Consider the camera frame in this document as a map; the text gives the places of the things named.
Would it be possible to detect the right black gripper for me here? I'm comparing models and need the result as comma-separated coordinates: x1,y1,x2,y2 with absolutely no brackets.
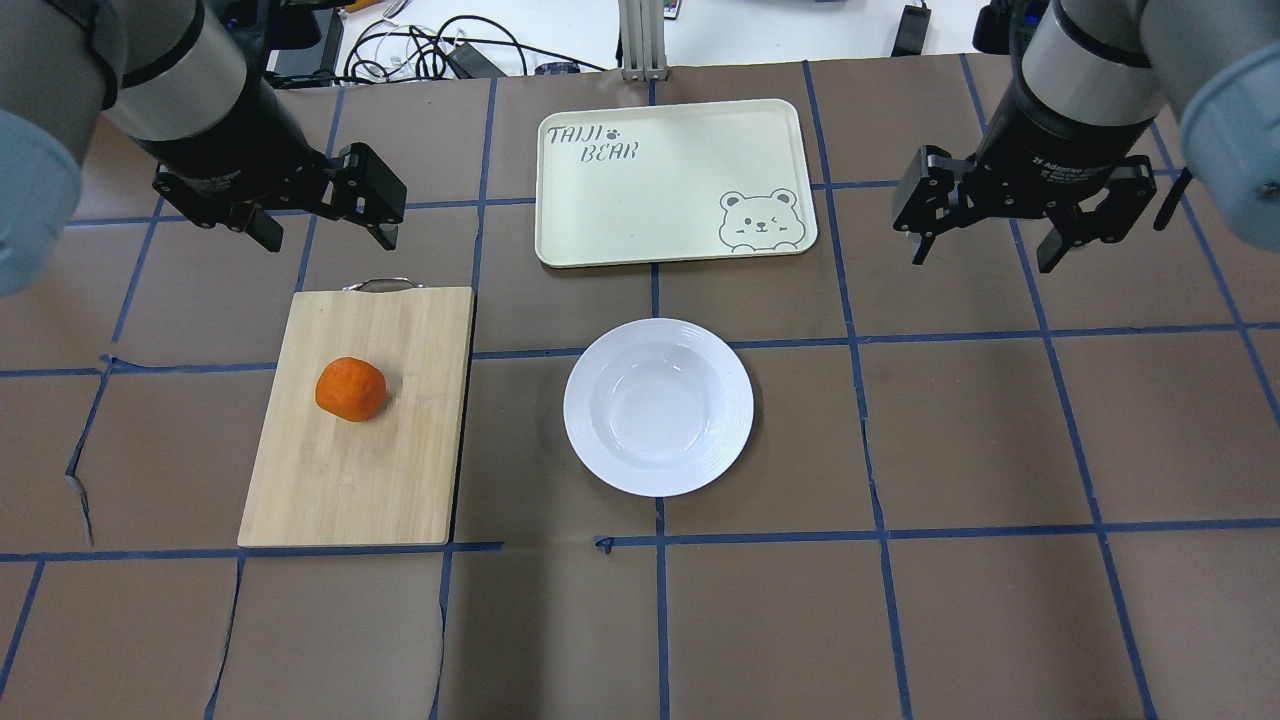
892,85,1157,274

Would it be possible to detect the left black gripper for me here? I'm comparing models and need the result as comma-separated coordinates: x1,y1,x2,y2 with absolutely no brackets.
138,79,407,252

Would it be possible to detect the orange fruit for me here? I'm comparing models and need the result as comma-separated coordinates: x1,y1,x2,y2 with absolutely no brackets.
314,356,388,423

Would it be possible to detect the white round plate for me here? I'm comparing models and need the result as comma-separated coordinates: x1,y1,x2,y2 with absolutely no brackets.
562,318,755,498

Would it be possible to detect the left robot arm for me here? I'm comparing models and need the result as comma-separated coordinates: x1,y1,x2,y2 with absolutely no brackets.
1,1,407,296

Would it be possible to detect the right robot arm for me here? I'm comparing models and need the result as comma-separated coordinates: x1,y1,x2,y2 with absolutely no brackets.
891,1,1279,273

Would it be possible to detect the cream bear tray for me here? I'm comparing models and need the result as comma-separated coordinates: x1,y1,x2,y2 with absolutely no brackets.
534,97,818,269

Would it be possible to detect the black power adapter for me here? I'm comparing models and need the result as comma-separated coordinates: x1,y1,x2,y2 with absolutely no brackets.
890,1,932,56

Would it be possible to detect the wooden cutting board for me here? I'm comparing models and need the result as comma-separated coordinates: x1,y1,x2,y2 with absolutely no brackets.
237,286,476,550

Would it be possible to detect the black cable bundle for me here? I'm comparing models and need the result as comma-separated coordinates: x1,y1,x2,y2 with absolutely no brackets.
344,14,611,83

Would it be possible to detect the aluminium frame post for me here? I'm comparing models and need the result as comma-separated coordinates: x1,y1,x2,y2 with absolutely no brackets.
618,0,669,83

